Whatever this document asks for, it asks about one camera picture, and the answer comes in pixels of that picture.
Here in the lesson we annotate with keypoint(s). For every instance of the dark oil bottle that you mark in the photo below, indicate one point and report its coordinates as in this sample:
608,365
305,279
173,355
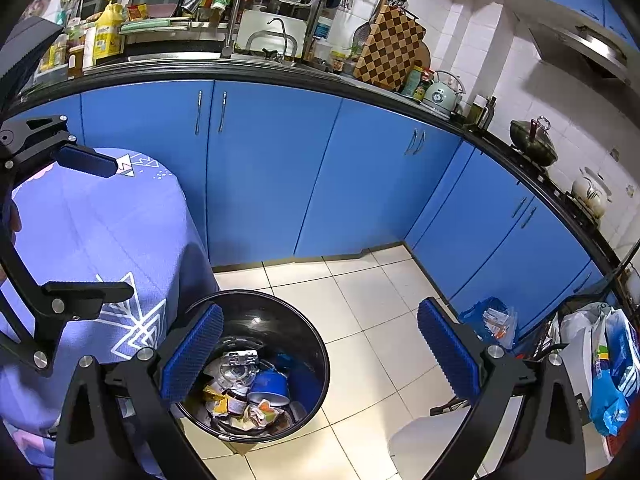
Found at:
489,112

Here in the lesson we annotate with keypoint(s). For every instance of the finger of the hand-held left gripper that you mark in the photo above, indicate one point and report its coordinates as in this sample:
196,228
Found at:
85,295
85,160

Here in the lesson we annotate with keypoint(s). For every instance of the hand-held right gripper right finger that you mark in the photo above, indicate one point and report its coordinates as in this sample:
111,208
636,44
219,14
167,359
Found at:
450,355

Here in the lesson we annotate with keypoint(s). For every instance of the blue paper cup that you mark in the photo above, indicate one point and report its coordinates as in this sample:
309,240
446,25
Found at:
272,385

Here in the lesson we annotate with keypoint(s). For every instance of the white plastic stool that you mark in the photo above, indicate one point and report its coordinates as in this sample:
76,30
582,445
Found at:
430,440

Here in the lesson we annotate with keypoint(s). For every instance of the brown bottle with white cap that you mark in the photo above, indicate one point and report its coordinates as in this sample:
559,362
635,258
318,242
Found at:
236,404

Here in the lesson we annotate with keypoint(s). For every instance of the blue plastic bag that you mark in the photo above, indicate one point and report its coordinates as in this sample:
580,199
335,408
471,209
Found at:
475,312

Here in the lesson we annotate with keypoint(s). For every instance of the blue printed bag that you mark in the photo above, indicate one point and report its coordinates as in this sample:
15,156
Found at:
615,360

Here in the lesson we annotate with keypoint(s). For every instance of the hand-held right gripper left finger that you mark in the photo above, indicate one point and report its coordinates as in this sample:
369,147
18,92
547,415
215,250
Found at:
195,355

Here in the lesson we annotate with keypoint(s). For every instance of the checkered wooden cutting board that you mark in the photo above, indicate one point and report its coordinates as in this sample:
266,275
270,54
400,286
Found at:
390,50

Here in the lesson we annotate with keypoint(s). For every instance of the white ceramic pot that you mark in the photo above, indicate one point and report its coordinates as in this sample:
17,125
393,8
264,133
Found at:
590,192

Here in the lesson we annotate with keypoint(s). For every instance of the silver kitchen faucet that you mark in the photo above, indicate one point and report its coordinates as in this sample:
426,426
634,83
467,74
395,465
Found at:
192,6

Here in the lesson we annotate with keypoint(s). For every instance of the green drying tray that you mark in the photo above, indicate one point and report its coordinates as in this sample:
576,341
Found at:
147,26

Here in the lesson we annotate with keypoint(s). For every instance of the steel range hood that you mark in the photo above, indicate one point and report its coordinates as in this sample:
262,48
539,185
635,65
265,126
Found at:
580,42

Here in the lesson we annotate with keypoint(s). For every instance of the yellow detergent bottle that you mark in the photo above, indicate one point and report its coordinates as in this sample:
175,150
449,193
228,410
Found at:
107,35

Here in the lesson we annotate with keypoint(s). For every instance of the yellow packaging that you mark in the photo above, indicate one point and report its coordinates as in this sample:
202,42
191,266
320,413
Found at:
214,396

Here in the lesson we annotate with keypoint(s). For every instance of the purple printed tablecloth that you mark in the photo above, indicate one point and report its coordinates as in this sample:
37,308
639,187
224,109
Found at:
100,240

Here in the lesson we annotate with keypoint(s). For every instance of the white plastic bag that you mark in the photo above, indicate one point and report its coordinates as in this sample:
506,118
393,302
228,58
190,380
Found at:
580,340

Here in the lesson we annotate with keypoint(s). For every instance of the black trash bin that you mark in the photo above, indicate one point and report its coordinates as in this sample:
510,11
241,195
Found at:
300,340

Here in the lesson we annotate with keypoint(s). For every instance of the pink plastic tray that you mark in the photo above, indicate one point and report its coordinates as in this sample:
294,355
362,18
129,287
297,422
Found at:
162,10

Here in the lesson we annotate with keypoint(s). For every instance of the clear plastic cup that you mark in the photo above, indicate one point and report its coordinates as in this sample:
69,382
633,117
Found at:
235,367

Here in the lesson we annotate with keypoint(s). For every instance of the dark wok with lid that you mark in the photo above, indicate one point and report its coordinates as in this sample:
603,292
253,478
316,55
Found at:
532,140

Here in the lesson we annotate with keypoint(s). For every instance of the green kettle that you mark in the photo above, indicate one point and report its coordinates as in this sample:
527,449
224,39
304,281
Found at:
442,95

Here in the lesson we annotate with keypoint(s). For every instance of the metal strainer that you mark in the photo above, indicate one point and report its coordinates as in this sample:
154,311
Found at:
362,35

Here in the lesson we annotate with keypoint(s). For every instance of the group of spice jars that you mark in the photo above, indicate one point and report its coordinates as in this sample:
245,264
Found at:
75,50

